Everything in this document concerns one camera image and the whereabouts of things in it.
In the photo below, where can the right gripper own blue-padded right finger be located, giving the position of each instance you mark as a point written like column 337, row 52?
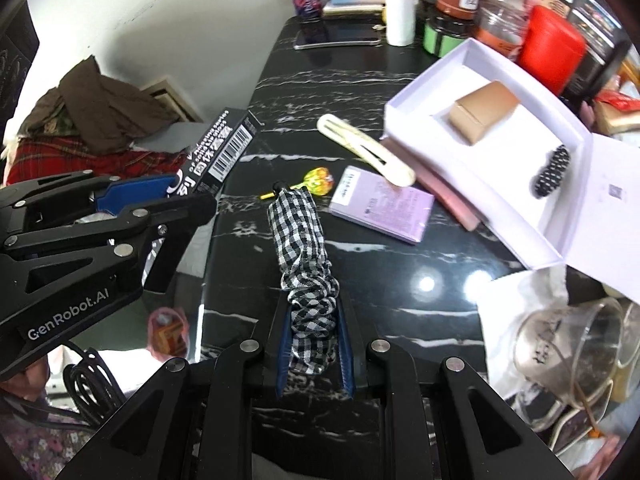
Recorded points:
column 438, row 420

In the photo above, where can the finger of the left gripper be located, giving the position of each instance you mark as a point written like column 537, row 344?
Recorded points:
column 141, row 246
column 49, row 202

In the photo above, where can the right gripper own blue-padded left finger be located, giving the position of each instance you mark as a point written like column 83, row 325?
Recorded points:
column 191, row 421

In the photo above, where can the black long printed box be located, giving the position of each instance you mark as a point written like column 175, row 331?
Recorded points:
column 212, row 151

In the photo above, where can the black white gingham scrunchie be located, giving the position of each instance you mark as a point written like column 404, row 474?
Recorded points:
column 306, row 278

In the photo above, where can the small purple booklet box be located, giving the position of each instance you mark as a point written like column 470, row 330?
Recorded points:
column 371, row 201

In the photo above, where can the black polka dot scrunchie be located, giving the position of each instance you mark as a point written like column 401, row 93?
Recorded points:
column 551, row 176

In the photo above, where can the kraft brown cardboard box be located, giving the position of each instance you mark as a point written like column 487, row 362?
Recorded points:
column 474, row 114

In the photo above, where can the red plaid blanket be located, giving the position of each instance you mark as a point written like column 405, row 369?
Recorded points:
column 46, row 156

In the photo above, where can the brown cloth pile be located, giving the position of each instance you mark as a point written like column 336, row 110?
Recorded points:
column 105, row 113

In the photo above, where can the glass cup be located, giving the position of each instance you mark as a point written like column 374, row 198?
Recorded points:
column 571, row 351

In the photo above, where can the yellow lollipop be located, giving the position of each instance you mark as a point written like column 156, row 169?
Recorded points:
column 318, row 181

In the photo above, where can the pink flat box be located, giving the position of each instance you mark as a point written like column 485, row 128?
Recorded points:
column 457, row 206

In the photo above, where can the cream hair claw clip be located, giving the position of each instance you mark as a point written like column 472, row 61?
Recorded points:
column 374, row 154

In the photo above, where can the black smartphone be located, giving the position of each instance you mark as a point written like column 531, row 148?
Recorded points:
column 336, row 35

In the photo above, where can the open lilac gift box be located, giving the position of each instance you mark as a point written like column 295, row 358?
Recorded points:
column 591, row 222

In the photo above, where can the blue white box stack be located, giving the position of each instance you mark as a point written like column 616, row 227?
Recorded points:
column 352, row 8

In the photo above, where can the tan paper packet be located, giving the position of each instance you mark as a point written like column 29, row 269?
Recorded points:
column 611, row 121

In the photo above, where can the white cylindrical bottle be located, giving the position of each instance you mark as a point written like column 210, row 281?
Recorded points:
column 400, row 22

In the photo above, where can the green black tin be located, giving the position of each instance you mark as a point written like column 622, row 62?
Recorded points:
column 443, row 33

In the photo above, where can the red snack packet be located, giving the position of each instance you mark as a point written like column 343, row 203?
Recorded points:
column 622, row 103

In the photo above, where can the red canister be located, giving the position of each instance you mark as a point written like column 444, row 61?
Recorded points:
column 552, row 49

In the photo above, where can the short clear orange jar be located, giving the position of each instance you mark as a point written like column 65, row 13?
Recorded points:
column 502, row 26

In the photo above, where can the black printed snack bag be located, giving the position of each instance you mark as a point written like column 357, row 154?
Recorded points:
column 607, row 44

